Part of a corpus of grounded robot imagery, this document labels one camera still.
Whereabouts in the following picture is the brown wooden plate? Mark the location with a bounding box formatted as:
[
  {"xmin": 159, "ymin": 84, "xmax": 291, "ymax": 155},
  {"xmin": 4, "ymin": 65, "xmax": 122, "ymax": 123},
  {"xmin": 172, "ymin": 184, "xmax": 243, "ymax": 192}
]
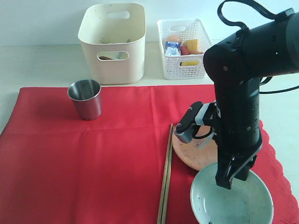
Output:
[{"xmin": 172, "ymin": 128, "xmax": 217, "ymax": 171}]

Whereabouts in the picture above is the pale green bowl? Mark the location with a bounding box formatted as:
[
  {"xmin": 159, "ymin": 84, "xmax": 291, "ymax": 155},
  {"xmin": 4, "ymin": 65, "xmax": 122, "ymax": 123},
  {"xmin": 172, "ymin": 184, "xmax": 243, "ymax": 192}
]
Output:
[{"xmin": 190, "ymin": 163, "xmax": 274, "ymax": 224}]

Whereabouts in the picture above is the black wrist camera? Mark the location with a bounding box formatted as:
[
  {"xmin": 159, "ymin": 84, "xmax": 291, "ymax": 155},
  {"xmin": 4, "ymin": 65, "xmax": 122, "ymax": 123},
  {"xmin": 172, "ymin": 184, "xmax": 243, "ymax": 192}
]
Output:
[{"xmin": 175, "ymin": 101, "xmax": 216, "ymax": 144}]

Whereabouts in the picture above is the brown egg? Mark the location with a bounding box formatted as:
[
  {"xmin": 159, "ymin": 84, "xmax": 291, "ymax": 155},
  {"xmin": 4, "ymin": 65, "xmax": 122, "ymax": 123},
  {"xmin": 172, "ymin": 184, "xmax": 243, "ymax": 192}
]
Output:
[{"xmin": 165, "ymin": 35, "xmax": 182, "ymax": 43}]

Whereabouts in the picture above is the red tablecloth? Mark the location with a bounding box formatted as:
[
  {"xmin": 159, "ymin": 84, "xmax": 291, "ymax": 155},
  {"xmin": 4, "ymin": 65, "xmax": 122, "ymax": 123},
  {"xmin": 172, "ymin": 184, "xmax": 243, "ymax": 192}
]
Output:
[{"xmin": 0, "ymin": 84, "xmax": 299, "ymax": 224}]

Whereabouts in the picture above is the wooden spoon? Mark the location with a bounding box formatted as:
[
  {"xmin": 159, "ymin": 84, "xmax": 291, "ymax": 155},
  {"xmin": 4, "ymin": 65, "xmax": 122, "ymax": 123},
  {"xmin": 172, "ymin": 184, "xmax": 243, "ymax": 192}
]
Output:
[{"xmin": 99, "ymin": 56, "xmax": 113, "ymax": 60}]

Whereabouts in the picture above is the red sausage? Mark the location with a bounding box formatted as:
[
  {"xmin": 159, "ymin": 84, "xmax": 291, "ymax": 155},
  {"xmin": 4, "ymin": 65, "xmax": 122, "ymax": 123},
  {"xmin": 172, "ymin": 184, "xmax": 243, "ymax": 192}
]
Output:
[{"xmin": 180, "ymin": 45, "xmax": 190, "ymax": 56}]

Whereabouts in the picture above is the white lattice plastic basket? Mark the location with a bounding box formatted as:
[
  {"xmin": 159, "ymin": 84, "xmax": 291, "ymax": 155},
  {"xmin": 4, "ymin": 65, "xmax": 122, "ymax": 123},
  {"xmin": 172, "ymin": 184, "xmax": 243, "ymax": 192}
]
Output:
[{"xmin": 157, "ymin": 18, "xmax": 212, "ymax": 80}]

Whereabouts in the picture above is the yellow lemon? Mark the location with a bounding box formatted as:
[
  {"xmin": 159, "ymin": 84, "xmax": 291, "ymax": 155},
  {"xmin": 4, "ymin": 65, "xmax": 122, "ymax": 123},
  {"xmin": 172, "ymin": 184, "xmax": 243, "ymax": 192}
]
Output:
[{"xmin": 180, "ymin": 61, "xmax": 199, "ymax": 67}]

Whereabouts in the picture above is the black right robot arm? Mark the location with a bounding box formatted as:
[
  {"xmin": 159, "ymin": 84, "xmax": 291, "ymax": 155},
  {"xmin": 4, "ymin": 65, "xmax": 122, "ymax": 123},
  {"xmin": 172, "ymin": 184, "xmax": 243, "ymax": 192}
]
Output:
[{"xmin": 203, "ymin": 9, "xmax": 299, "ymax": 188}]

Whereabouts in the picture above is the orange fried chicken piece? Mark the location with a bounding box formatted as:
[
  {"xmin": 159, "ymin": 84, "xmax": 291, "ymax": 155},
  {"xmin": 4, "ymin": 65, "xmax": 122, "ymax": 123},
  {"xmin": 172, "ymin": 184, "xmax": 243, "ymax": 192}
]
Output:
[{"xmin": 189, "ymin": 50, "xmax": 205, "ymax": 55}]

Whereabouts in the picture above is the stainless steel cup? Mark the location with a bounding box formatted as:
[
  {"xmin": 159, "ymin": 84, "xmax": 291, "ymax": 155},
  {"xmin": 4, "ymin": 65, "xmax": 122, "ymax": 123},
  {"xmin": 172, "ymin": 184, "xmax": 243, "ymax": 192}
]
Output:
[{"xmin": 67, "ymin": 79, "xmax": 102, "ymax": 120}]

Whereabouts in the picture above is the yellow cheese wedge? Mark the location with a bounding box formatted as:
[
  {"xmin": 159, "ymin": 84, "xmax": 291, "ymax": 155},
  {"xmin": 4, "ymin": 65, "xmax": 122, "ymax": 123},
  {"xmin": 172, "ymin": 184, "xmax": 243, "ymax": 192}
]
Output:
[{"xmin": 183, "ymin": 39, "xmax": 199, "ymax": 51}]

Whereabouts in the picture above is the cream plastic bin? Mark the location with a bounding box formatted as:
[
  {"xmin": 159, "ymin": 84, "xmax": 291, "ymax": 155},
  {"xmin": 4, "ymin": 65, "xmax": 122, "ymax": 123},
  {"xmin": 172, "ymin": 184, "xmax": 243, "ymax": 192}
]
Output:
[{"xmin": 78, "ymin": 3, "xmax": 146, "ymax": 84}]

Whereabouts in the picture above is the small milk carton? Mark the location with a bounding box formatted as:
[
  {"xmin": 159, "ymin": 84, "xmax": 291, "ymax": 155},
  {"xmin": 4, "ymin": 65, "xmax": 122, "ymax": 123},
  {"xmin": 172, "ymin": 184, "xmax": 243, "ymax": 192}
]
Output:
[{"xmin": 164, "ymin": 41, "xmax": 181, "ymax": 56}]

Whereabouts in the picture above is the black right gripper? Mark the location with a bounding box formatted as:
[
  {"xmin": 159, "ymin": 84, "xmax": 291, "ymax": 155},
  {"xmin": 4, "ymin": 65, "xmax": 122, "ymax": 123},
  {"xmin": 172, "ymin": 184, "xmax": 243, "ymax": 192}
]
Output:
[{"xmin": 215, "ymin": 80, "xmax": 262, "ymax": 189}]

